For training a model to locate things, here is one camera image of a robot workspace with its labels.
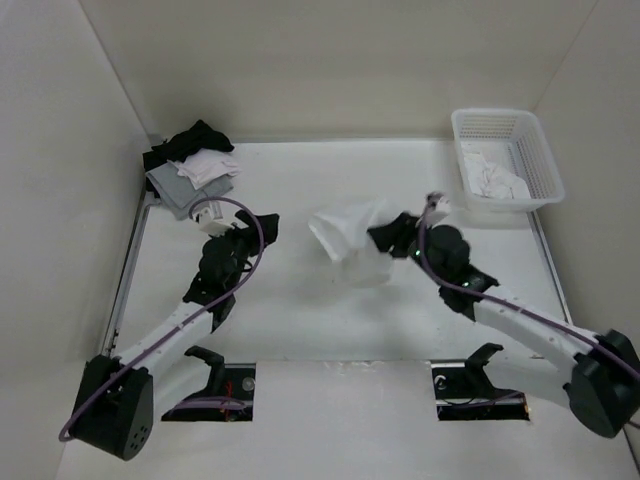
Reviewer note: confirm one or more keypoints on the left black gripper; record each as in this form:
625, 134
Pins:
268, 224

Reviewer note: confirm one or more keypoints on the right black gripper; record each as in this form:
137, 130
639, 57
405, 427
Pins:
396, 234

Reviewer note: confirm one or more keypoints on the white tank top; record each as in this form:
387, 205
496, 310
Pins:
342, 231

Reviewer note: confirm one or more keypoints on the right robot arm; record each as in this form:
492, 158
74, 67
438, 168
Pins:
595, 376

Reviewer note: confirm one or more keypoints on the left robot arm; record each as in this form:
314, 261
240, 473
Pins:
121, 397

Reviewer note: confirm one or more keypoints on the grey folded tank top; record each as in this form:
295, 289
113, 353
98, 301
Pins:
177, 193

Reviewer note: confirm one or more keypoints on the white tank tops in basket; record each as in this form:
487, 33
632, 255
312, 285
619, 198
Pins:
490, 171

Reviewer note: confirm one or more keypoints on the black folded tank top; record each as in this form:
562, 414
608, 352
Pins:
178, 148

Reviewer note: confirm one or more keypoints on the white plastic basket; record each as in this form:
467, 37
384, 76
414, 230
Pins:
531, 155

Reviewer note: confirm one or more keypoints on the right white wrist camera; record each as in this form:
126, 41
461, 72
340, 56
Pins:
437, 207

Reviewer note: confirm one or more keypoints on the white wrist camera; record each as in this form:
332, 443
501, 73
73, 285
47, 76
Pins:
209, 218
437, 207

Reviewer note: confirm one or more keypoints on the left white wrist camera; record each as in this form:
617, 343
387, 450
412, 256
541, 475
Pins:
209, 218

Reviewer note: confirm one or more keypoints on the metal table frame rail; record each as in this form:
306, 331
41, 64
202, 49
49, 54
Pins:
110, 332

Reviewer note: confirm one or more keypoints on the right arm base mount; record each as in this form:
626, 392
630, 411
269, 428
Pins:
464, 392

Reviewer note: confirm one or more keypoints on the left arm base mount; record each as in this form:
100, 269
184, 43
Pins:
230, 395

